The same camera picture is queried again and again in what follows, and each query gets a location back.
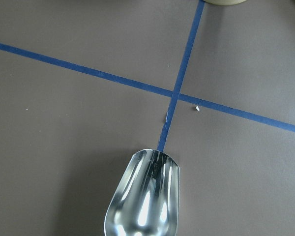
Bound steel ice scoop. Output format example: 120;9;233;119
104;149;180;236

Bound wooden stand round base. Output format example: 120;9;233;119
204;0;246;6

